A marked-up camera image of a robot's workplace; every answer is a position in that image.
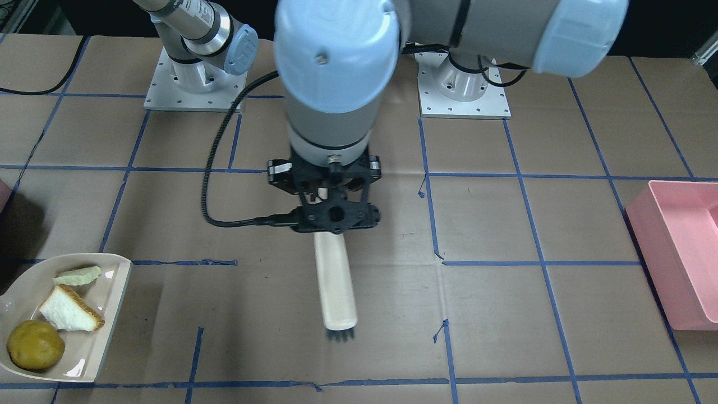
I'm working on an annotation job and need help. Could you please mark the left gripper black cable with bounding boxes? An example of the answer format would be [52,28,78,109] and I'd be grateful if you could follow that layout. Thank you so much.
[201,70,306,228]

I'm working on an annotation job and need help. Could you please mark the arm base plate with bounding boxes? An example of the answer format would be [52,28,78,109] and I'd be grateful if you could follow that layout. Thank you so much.
[144,48,248,112]
[415,53,512,120]

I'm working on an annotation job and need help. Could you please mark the cream plastic dustpan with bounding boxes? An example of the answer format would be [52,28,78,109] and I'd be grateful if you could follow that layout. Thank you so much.
[1,252,132,383]

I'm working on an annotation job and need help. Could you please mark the green-topped bread slice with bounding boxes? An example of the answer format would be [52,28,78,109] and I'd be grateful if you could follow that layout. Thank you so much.
[52,265,103,286]

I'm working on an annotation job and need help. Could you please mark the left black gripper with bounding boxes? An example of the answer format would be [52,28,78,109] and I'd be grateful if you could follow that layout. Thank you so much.
[266,149,381,235]

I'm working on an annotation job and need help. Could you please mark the white bread slice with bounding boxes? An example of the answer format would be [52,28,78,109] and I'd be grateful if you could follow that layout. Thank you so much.
[38,284,105,332]

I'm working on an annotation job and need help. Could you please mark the yellow potato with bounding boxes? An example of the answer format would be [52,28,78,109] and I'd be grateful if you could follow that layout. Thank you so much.
[6,320,65,371]

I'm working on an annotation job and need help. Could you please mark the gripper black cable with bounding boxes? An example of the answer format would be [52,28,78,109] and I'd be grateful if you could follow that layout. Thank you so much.
[201,70,306,228]
[0,35,88,96]

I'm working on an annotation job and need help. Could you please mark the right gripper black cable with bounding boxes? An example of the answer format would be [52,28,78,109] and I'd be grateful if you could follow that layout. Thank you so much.
[0,35,88,96]

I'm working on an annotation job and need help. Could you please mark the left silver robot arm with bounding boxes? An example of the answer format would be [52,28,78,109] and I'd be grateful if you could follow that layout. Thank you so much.
[258,1,628,233]

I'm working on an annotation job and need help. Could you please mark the cream hand brush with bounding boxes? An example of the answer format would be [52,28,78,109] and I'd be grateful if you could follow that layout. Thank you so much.
[314,232,357,342]

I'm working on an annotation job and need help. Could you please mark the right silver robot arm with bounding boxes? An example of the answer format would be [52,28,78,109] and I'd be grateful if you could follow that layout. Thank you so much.
[135,1,259,94]

